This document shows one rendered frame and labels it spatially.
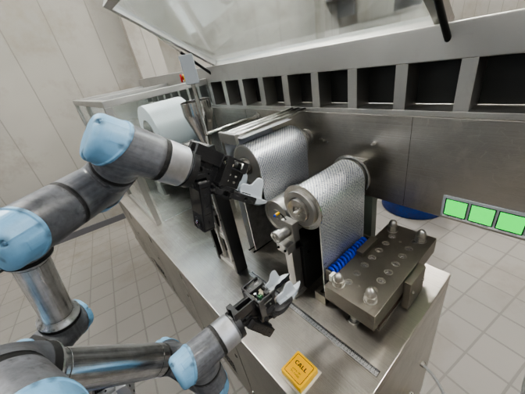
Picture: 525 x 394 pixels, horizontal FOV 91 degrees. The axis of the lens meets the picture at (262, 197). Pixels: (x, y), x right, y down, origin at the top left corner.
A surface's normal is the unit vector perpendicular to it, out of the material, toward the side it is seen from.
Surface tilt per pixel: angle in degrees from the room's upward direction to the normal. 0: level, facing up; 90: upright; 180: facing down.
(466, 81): 90
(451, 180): 90
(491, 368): 0
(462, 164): 90
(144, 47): 90
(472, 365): 0
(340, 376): 0
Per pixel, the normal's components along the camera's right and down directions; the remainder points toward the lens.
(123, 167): 0.23, 0.84
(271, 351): -0.17, -0.86
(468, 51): -0.75, 0.43
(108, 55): 0.51, 0.34
